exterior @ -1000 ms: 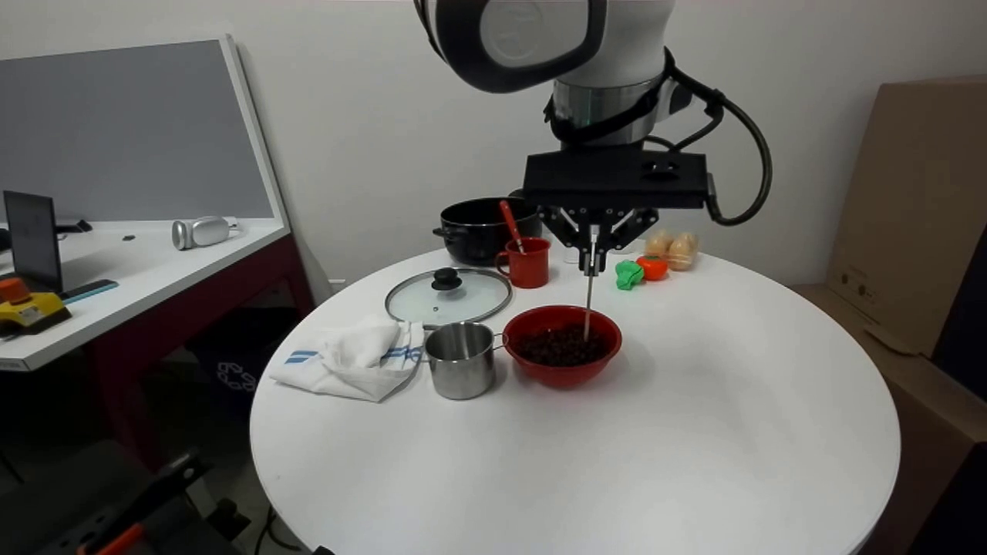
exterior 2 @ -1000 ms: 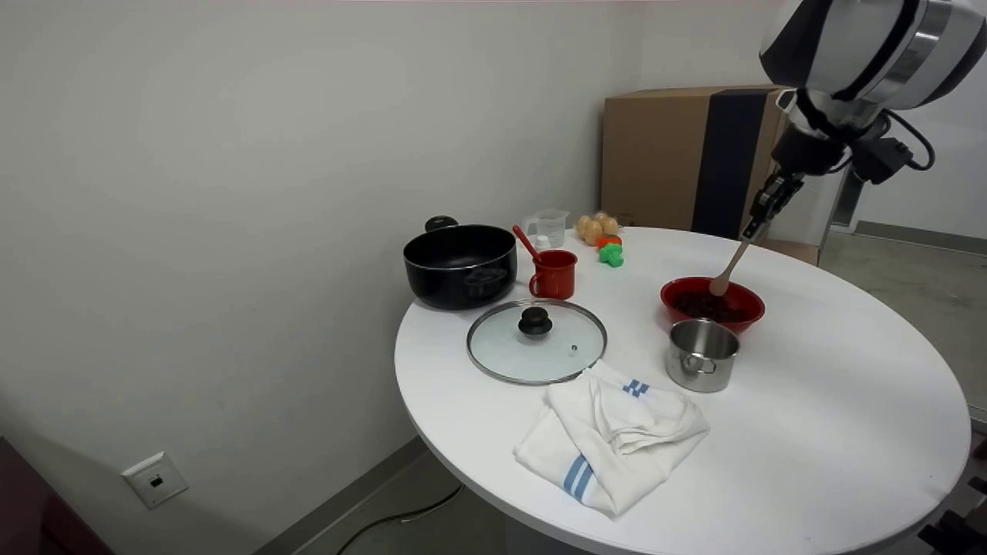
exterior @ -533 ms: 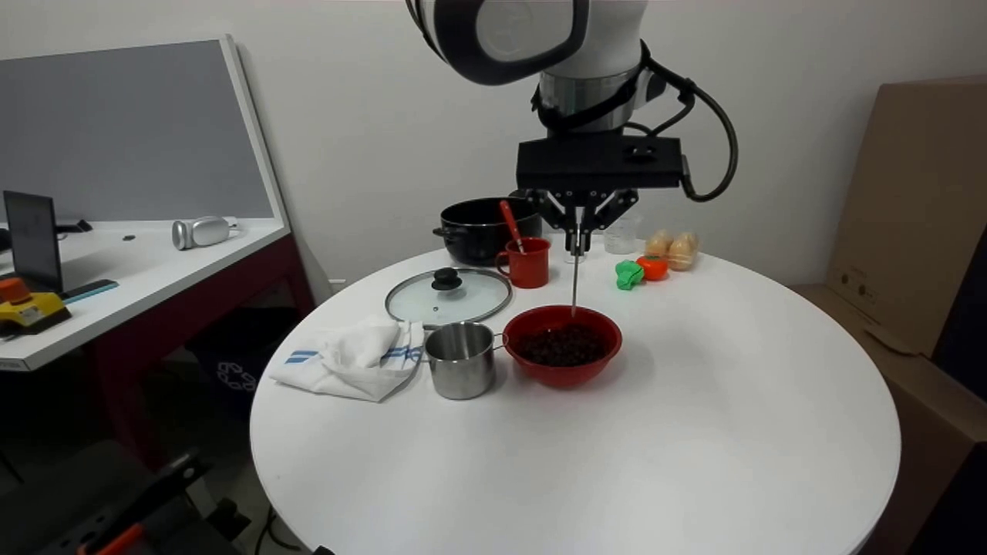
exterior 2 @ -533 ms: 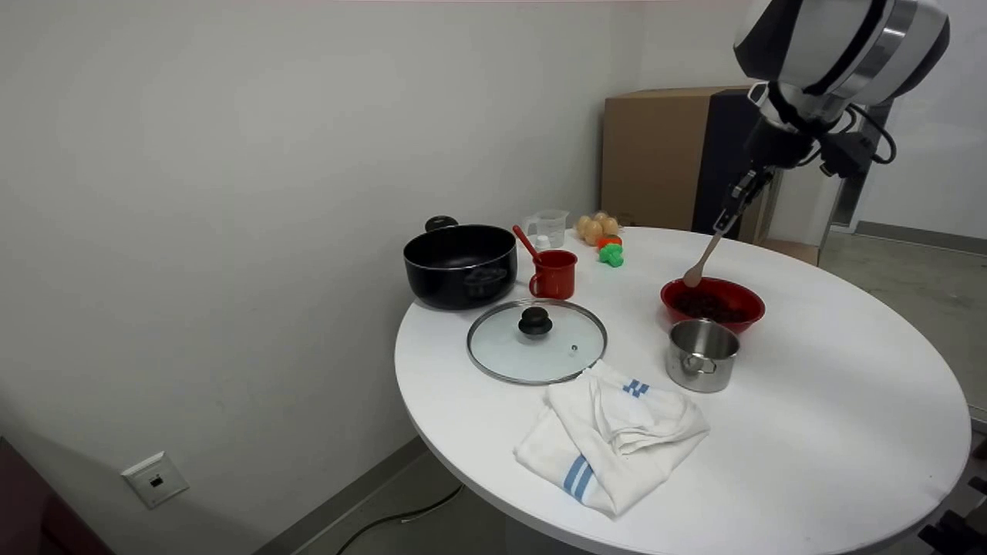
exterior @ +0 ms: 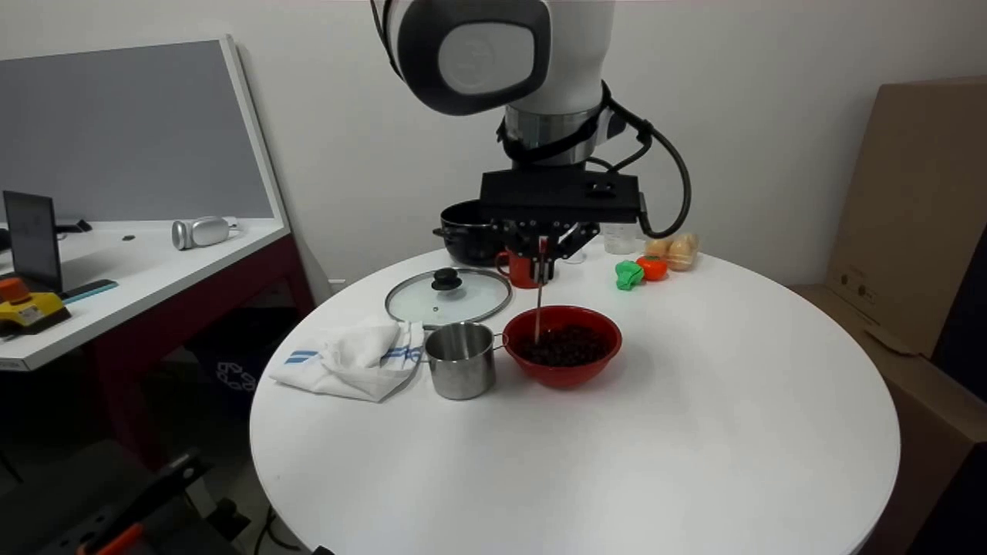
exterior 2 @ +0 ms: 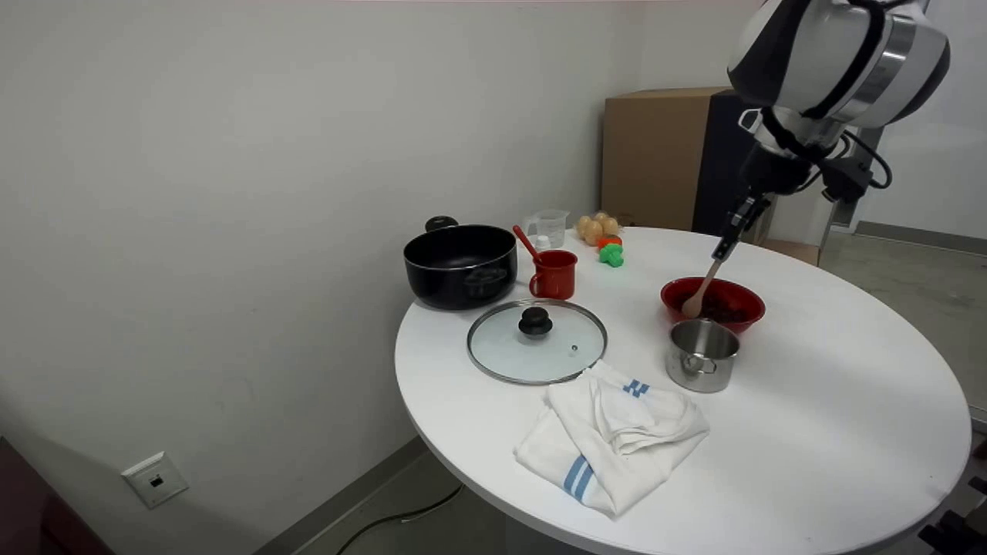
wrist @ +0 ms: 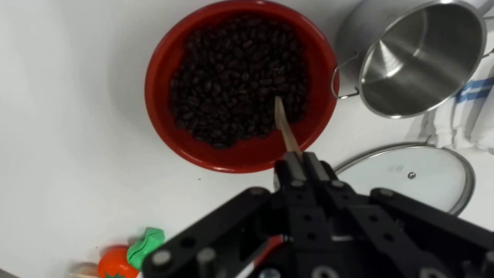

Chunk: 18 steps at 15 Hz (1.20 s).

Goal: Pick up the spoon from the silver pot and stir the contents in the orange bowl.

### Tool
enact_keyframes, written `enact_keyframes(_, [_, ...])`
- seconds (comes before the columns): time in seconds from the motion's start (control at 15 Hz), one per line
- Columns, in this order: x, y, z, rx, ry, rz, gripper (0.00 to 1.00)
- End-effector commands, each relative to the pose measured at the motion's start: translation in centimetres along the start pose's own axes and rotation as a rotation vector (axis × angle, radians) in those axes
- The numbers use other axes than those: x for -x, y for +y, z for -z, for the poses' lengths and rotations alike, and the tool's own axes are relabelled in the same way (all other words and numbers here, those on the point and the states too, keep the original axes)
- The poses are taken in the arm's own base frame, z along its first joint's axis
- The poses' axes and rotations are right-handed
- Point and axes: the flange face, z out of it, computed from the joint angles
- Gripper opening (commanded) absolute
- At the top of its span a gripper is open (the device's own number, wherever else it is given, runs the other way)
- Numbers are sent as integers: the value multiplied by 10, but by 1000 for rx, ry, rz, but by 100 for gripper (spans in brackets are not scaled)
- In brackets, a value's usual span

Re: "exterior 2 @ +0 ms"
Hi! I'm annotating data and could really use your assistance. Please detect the black floor cable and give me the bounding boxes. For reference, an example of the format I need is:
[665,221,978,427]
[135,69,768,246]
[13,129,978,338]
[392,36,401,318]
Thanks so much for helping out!
[332,483,466,555]

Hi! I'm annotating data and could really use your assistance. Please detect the dark coffee beans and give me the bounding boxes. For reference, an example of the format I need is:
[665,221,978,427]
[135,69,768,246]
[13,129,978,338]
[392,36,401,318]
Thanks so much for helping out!
[674,282,760,321]

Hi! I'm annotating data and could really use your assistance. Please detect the upright brown cardboard sheet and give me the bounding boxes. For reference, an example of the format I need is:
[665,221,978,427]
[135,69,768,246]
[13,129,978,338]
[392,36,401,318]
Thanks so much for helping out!
[600,86,744,233]

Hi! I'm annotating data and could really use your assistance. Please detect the red cup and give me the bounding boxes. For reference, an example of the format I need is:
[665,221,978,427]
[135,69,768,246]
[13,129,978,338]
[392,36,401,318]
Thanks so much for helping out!
[528,246,579,302]

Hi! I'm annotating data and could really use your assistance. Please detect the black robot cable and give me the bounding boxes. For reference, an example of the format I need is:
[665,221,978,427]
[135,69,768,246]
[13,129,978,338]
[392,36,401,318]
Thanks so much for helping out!
[843,129,894,195]

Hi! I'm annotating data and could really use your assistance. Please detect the white towel with blue stripes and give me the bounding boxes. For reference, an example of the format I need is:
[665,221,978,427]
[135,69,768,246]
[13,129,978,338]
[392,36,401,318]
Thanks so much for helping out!
[511,361,714,519]

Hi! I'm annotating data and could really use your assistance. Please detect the black metal stand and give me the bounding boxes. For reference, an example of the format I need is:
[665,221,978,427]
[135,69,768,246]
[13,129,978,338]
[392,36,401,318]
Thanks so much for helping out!
[917,414,987,555]

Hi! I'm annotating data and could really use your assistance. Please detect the black cooking pot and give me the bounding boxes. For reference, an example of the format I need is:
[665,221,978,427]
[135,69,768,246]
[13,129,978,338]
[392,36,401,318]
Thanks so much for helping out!
[401,213,521,311]

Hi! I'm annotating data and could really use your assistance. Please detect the red orange bowl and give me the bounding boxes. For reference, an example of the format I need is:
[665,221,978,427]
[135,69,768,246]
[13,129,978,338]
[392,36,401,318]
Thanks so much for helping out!
[656,274,768,337]

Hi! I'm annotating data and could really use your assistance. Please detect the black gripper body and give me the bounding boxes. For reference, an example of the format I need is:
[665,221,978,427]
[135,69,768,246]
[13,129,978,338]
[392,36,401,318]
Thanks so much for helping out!
[739,143,826,207]

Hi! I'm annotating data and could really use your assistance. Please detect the white wall socket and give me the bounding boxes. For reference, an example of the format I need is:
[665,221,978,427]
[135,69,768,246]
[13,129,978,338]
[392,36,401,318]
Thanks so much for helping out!
[121,447,191,513]

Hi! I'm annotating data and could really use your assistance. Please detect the glass lid with black knob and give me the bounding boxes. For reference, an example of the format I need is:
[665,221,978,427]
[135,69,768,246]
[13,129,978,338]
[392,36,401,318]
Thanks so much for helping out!
[464,296,611,389]

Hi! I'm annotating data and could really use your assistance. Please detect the grey metal door frame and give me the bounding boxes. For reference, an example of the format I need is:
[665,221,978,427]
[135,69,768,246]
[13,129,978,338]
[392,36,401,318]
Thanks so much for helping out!
[821,190,863,237]

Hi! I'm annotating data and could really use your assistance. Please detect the small silver steel pot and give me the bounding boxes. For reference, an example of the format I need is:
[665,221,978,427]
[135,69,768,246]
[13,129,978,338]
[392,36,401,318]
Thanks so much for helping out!
[665,315,744,399]

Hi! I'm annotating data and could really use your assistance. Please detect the red plastic spoon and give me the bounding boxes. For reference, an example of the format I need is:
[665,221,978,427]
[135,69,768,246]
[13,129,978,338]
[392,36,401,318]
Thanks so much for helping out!
[509,221,546,262]

